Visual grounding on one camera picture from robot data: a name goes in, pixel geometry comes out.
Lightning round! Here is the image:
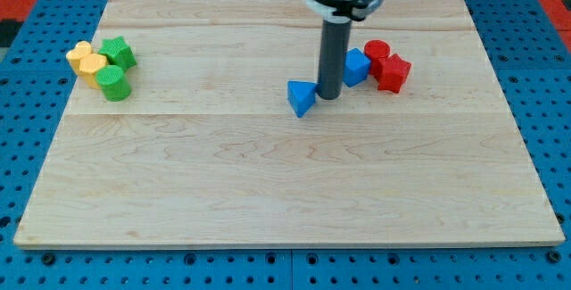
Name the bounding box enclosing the red star block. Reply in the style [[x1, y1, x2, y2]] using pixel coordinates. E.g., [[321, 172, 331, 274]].
[[377, 54, 412, 94]]

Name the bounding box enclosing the green star block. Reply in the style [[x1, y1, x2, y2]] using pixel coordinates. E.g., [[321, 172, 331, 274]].
[[99, 36, 137, 71]]

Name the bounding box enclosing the blue triangle block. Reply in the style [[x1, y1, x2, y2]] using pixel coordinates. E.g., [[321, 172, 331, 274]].
[[287, 80, 317, 118]]

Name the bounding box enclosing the light wooden board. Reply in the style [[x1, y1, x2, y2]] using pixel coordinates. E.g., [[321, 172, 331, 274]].
[[13, 0, 565, 250]]

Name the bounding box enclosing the blue cube block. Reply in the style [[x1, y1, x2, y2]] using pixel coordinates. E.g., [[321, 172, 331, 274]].
[[343, 48, 371, 87]]

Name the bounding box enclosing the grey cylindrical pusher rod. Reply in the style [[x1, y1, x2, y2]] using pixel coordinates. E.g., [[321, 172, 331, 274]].
[[317, 21, 352, 100]]

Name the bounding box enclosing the red cylinder block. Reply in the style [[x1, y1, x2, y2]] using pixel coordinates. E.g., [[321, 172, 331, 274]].
[[364, 39, 391, 76]]

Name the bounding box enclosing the green cylinder block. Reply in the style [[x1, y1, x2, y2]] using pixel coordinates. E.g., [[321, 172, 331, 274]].
[[95, 65, 132, 102]]

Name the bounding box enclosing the yellow hexagon block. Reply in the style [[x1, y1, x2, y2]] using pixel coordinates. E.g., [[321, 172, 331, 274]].
[[79, 54, 109, 89]]

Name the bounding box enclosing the yellow heart block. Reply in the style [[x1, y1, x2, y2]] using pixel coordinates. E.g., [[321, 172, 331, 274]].
[[65, 40, 93, 76]]

